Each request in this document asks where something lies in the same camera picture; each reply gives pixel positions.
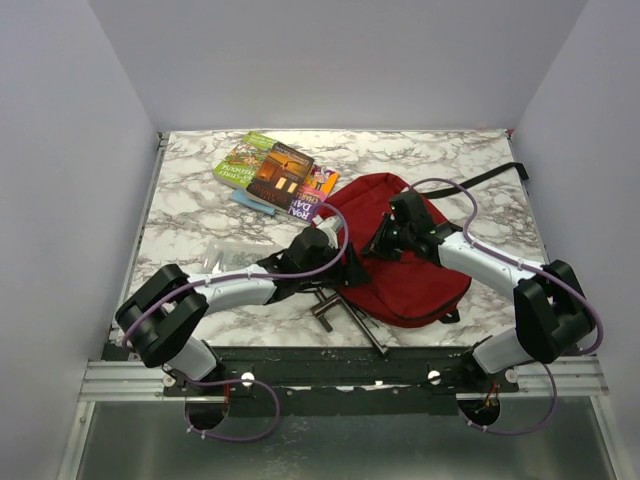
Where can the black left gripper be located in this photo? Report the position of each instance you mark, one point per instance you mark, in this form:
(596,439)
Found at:
(354,271)

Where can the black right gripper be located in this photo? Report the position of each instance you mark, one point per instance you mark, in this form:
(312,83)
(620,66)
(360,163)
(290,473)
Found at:
(376,248)

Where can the red backpack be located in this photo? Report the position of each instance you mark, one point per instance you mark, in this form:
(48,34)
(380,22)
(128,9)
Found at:
(409,292)

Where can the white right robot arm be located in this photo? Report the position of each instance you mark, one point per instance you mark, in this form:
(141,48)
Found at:
(551,312)

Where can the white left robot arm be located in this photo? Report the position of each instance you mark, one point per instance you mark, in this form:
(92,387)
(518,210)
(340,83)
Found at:
(159,319)

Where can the clear plastic bag of parts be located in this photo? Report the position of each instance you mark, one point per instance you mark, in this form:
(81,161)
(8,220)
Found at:
(227,256)

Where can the dark metal T-shaped tool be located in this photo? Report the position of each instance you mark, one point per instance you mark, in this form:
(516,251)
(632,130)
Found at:
(332,307)

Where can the purple orange Roald Dahl book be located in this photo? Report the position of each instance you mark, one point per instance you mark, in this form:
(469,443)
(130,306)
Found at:
(315,189)

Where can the dark brown novel book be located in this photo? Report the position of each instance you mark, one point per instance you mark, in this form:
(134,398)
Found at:
(279,177)

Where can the light blue notebook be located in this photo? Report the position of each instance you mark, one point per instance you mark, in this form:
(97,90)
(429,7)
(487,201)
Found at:
(240,197)

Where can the green treehouse book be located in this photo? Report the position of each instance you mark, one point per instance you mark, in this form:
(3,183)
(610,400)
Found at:
(240,165)

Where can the aluminium rail frame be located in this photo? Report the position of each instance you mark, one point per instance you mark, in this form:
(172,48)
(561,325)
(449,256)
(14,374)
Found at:
(555,437)

